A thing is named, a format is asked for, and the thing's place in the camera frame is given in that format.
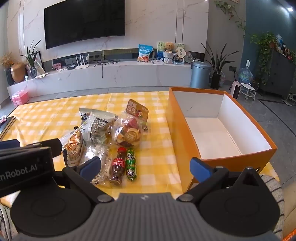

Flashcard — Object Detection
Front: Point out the pink storage box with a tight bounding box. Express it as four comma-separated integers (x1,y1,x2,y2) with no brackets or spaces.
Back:
11,90,29,106

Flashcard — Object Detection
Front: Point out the glass vase with green plant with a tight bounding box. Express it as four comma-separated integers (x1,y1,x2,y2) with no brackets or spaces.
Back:
20,39,42,79

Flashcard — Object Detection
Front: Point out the small pink white heater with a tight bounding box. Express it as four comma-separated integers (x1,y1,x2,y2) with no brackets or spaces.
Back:
231,81,242,100

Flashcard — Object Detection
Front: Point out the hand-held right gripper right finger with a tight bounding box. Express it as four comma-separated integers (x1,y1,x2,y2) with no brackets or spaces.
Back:
176,157,263,207

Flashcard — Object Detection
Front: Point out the blue snack bag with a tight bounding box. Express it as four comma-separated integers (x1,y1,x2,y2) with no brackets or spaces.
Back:
137,44,154,62

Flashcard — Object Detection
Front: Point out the white marble media console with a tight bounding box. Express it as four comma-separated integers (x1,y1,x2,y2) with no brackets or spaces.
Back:
7,59,192,98

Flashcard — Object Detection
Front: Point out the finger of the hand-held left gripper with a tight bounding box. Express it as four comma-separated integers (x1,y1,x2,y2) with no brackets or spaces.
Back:
0,140,21,151
26,138,63,155

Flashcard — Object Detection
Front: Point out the white grey seed snack bag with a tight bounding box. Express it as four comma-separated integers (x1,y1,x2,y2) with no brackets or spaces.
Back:
79,108,117,144

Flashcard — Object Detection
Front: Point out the white wifi router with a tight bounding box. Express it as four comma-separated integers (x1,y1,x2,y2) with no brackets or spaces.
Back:
74,55,90,69

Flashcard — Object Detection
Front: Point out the grey metal trash can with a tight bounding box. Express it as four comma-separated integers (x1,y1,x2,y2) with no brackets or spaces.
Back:
190,61,212,89

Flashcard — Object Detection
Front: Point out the small cola bottle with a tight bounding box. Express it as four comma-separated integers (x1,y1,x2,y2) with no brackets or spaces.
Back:
109,146,127,187

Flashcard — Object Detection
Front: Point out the orange cardboard box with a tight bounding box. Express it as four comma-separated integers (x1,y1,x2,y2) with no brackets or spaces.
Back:
166,87,277,193

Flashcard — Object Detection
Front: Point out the black vase with dried flowers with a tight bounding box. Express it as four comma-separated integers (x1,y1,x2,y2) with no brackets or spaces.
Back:
0,52,15,86

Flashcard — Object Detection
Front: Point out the black wall television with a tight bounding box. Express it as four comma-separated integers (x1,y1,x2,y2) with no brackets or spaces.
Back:
44,0,126,49

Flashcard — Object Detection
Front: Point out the long-leaf potted plant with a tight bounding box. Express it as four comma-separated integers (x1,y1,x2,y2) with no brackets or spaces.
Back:
201,42,240,90

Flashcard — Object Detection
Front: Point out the green snack tube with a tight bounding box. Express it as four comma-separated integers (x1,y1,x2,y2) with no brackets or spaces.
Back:
125,148,139,182

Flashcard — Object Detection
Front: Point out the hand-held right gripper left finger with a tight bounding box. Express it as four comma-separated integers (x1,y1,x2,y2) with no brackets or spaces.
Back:
62,156,115,205

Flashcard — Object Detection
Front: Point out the teddy bear with box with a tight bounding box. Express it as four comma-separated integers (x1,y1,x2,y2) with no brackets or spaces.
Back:
157,42,185,62

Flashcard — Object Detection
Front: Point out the hanging wall vine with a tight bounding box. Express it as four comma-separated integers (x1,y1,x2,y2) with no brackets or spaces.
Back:
214,0,247,37

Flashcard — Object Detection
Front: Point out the grey striped cloth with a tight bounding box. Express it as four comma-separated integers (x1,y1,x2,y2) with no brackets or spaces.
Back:
260,174,285,240

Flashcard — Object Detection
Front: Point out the black cable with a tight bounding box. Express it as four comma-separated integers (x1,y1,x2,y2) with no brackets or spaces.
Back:
94,59,121,79

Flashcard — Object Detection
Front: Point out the grey drawer cabinet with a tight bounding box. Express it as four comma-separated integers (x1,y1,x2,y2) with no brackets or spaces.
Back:
259,50,296,98

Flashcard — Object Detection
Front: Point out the trailing ivy plant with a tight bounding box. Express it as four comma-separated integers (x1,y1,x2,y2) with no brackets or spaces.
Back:
250,32,279,85

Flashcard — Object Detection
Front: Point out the long white snack packet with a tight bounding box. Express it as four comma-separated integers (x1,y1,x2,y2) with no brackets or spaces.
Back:
84,144,110,185

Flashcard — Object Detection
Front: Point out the yellow checkered tablecloth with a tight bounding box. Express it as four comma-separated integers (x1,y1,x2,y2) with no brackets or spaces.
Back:
0,91,280,209

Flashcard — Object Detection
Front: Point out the crab print chips bag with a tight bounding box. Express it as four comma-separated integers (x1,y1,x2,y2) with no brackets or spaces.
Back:
62,127,85,167

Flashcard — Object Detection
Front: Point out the blue water jug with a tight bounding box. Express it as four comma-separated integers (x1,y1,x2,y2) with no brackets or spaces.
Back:
238,60,253,84

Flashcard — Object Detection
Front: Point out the clear mixed dried fruit bag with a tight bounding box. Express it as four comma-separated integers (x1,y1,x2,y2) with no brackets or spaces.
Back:
111,99,149,149

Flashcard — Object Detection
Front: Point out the white round stool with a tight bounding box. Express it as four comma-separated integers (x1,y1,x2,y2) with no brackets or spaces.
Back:
239,83,259,100

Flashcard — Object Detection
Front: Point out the bronze round vase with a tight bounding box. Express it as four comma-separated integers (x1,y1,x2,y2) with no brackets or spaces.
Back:
10,61,26,82

